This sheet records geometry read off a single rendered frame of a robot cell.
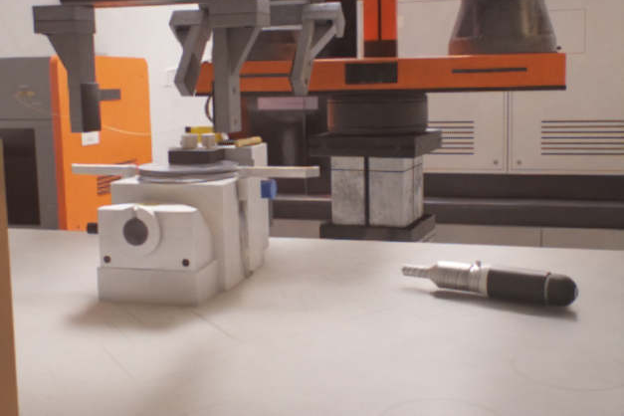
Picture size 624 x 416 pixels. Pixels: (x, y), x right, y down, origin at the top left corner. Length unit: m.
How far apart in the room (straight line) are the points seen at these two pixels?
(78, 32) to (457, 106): 1.56
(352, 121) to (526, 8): 0.28
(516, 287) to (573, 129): 1.51
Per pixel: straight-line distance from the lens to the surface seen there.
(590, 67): 2.11
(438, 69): 1.09
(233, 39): 0.60
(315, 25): 0.83
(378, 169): 1.13
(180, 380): 0.48
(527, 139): 2.11
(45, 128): 1.83
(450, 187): 2.16
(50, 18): 0.66
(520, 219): 2.09
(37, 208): 1.86
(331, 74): 1.11
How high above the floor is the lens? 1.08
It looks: 7 degrees down
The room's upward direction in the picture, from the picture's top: 1 degrees counter-clockwise
